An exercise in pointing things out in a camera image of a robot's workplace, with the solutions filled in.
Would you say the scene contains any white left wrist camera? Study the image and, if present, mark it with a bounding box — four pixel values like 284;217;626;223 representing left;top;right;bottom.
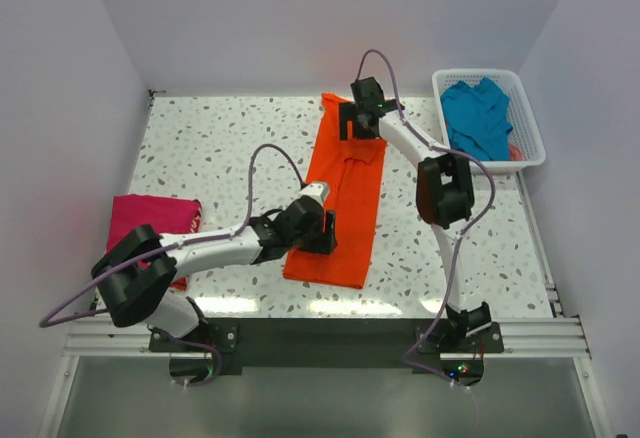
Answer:
298;181;330;206

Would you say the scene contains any blue t shirt in basket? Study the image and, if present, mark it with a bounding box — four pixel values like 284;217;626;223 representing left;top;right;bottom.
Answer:
440;77;513;161

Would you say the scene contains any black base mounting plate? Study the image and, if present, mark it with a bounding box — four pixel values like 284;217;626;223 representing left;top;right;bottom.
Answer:
149;318;505;384

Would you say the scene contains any aluminium front rail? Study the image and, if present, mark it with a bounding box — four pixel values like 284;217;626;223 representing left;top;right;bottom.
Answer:
63;317;590;358

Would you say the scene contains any orange t shirt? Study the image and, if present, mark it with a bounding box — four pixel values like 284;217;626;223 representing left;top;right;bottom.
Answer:
283;93;387;289

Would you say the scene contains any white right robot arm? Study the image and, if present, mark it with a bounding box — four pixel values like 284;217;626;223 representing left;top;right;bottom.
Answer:
339;77;491;351

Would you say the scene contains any white plastic laundry basket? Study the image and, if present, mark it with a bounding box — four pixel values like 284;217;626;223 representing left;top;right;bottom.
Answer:
432;68;546;173

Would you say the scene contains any pink garment in basket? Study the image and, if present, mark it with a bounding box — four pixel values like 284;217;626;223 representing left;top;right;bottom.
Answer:
508;144;525;162

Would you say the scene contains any magenta folded t shirt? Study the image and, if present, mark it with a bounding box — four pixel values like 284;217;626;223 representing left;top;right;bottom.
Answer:
106;194;202;252

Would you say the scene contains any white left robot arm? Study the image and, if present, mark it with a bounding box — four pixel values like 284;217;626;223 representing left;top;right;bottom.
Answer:
92;196;337;350

